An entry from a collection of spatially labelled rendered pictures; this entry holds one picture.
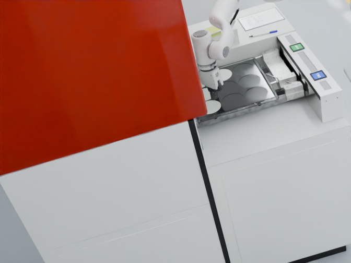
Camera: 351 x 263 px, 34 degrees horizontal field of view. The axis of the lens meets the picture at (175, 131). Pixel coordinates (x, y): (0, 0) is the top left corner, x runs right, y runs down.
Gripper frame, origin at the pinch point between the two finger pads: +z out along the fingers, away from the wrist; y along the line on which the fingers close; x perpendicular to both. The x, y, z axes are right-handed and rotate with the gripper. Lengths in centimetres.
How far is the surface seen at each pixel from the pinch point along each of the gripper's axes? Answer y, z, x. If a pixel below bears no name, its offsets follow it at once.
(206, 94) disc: 5.5, 1.9, -0.2
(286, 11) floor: 131, 92, -206
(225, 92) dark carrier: -0.8, 2.1, -6.1
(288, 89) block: -25.2, 1.4, -20.4
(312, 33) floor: 90, 92, -186
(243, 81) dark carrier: -2.3, 2.1, -16.6
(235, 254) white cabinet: -23, 67, 27
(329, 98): -47, -2, -20
